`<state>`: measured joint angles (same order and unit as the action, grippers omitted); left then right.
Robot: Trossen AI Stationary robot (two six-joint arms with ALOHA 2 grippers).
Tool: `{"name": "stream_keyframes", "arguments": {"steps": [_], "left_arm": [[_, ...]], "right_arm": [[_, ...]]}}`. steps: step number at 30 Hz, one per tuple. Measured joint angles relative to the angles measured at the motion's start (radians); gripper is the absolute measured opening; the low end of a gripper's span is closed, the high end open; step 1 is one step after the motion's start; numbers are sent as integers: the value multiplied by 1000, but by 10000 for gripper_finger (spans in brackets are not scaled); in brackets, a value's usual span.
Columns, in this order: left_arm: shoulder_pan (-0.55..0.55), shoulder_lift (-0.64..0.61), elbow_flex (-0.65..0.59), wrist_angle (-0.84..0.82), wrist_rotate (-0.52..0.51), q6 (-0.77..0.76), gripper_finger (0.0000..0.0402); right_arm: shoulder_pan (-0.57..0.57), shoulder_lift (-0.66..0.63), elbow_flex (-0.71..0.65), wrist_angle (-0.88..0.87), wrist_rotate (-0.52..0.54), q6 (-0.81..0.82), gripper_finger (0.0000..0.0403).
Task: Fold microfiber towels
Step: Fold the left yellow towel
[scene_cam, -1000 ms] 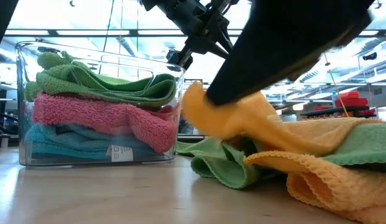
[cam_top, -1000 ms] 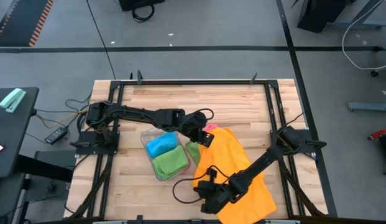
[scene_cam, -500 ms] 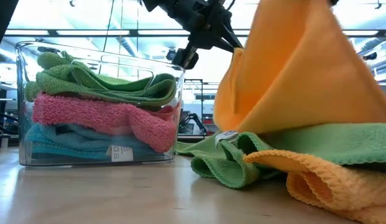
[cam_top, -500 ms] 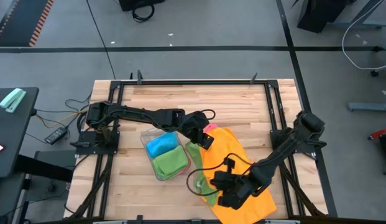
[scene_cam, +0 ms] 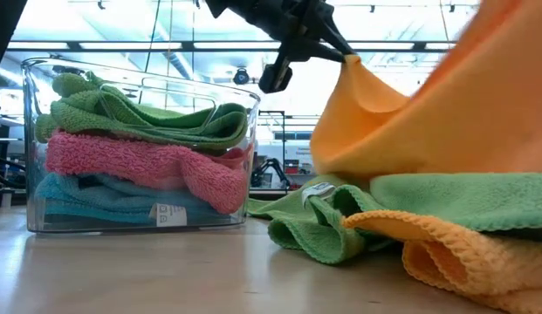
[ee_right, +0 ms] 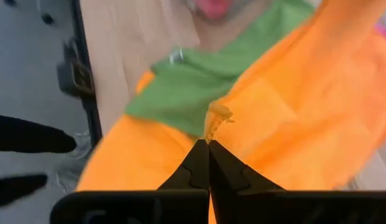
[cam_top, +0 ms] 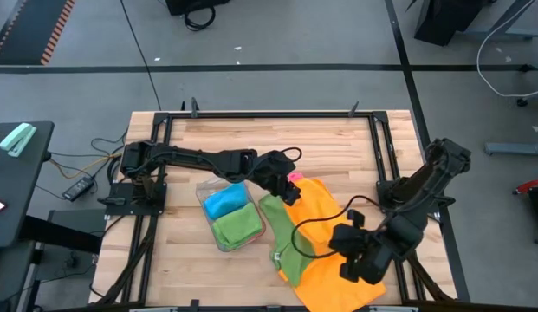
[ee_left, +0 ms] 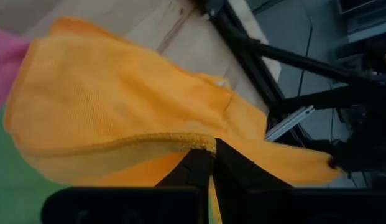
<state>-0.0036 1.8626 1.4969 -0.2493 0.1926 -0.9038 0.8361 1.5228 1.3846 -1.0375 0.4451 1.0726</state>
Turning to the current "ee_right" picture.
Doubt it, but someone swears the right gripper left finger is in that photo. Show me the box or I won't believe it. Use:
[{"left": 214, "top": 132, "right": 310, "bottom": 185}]
[{"left": 157, "top": 139, "right": 211, "bottom": 224}]

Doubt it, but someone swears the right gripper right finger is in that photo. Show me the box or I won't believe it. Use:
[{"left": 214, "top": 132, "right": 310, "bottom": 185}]
[{"left": 208, "top": 139, "right": 285, "bottom": 224}]

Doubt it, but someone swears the green microfiber towel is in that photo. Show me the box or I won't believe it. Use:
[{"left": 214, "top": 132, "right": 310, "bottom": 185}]
[{"left": 124, "top": 0, "right": 315, "bottom": 138}]

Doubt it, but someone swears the orange microfiber towel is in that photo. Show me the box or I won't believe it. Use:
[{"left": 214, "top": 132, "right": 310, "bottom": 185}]
[
  {"left": 76, "top": 70, "right": 217, "bottom": 224},
  {"left": 204, "top": 0, "right": 386, "bottom": 191}
]

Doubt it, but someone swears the grey office chair base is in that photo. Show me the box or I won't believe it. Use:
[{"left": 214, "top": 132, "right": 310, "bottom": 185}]
[{"left": 2, "top": 0, "right": 56, "bottom": 26}]

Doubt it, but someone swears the black table-level camera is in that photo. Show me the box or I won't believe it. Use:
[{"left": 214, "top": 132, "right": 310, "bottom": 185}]
[{"left": 57, "top": 36, "right": 96, "bottom": 100}]

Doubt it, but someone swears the black metal table frame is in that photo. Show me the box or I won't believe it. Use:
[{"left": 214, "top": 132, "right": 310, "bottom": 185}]
[{"left": 69, "top": 0, "right": 104, "bottom": 147}]

